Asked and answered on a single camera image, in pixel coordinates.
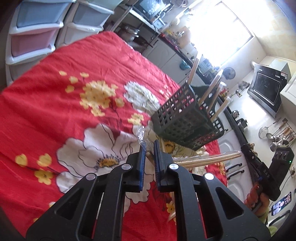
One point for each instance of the blue hanging bin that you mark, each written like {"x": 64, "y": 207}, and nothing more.
{"x": 184, "y": 66}

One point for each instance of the black microwave oven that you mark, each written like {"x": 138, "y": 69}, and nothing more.
{"x": 150, "y": 8}

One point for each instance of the small wall fan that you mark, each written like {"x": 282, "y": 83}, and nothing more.
{"x": 229, "y": 73}

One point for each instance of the black perforated utensil caddy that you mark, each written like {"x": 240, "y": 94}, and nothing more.
{"x": 183, "y": 121}

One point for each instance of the pastel drawer tower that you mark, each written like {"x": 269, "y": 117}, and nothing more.
{"x": 85, "y": 18}
{"x": 32, "y": 34}

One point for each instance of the white upper cabinet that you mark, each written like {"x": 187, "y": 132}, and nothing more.
{"x": 288, "y": 98}

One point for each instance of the hanging metal strainer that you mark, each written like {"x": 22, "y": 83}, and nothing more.
{"x": 264, "y": 130}

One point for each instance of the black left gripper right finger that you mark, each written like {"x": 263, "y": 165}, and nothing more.
{"x": 205, "y": 208}

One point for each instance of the stainless steel pot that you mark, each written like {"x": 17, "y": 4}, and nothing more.
{"x": 128, "y": 33}

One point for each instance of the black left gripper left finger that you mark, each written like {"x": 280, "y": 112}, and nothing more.
{"x": 93, "y": 208}

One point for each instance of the wrapped chopsticks in caddy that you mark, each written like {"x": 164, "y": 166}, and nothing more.
{"x": 221, "y": 109}
{"x": 216, "y": 94}
{"x": 194, "y": 68}
{"x": 211, "y": 86}

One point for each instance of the wooden chopsticks pair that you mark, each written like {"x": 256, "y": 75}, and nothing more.
{"x": 198, "y": 161}

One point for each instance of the metal storage rack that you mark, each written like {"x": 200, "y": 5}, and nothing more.
{"x": 147, "y": 34}

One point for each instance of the black range hood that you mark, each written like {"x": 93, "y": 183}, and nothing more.
{"x": 266, "y": 85}

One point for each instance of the right pastel drawer tower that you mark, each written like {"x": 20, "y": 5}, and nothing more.
{"x": 85, "y": 18}

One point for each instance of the person's right hand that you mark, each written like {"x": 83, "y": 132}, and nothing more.
{"x": 253, "y": 198}

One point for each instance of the red floral tablecloth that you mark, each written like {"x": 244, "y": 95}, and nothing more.
{"x": 74, "y": 113}

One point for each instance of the left pastel drawer tower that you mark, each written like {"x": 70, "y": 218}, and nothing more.
{"x": 32, "y": 34}

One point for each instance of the hanging metal ladle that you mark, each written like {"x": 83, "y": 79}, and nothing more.
{"x": 282, "y": 140}

